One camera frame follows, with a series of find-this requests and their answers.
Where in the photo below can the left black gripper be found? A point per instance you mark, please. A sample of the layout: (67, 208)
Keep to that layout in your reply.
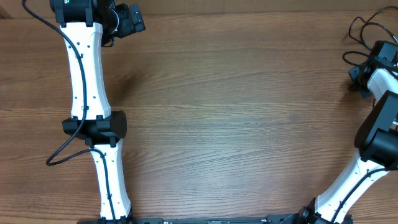
(130, 27)

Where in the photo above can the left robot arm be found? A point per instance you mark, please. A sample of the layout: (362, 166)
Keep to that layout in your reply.
(88, 26)

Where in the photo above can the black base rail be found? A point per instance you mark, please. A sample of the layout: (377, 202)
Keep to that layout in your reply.
(270, 219)

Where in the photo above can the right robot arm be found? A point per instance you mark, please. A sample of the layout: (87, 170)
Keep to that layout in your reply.
(375, 142)

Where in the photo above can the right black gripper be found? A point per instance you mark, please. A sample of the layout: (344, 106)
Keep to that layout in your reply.
(352, 73)

